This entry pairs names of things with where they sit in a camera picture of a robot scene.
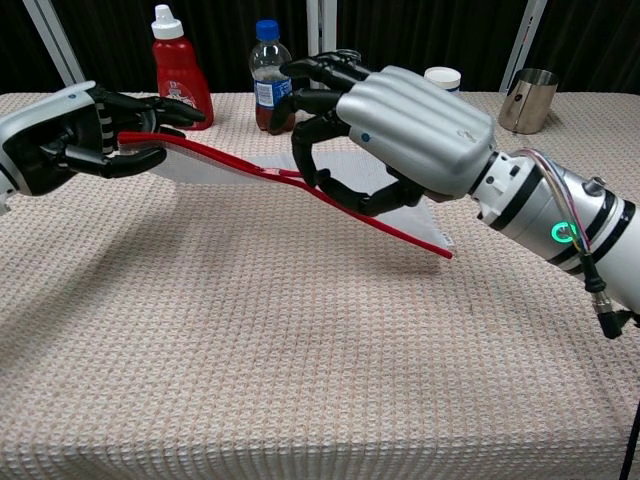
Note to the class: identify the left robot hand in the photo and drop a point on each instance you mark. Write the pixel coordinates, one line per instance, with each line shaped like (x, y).
(60, 135)

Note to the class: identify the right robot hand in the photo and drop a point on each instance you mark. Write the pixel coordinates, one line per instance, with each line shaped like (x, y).
(410, 135)

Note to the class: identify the white mesh zipper pouch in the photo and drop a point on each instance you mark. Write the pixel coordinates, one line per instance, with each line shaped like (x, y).
(350, 175)

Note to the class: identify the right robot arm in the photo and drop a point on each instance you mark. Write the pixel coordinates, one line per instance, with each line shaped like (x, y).
(565, 225)

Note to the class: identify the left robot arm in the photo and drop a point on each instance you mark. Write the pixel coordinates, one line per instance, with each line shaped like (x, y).
(6, 185)

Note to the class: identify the white paper cup blue print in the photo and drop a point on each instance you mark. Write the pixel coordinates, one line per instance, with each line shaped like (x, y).
(445, 77)

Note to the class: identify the stainless steel cup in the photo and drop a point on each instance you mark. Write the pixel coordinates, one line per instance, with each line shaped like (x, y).
(530, 102)

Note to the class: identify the red ketchup squeeze bottle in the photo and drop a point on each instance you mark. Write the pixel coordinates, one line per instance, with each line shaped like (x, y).
(175, 65)

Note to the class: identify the cola bottle with blue cap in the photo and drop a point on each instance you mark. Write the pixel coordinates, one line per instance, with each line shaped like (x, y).
(267, 75)

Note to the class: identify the beige waffle weave tablecloth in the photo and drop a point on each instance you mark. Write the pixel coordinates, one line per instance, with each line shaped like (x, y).
(280, 350)

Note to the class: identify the white metal frame post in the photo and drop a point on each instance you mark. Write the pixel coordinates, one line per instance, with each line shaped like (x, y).
(522, 40)
(315, 30)
(57, 45)

